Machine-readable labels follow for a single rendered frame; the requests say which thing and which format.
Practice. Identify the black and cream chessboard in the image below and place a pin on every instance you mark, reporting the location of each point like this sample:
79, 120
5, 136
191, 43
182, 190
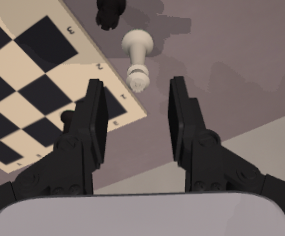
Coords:
46, 61

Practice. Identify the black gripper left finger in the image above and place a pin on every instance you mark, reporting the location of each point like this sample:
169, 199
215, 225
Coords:
63, 168

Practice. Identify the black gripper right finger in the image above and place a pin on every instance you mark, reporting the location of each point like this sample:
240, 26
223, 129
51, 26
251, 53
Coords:
194, 145

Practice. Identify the white chess piece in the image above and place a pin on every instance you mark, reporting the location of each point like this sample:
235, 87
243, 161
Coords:
136, 44

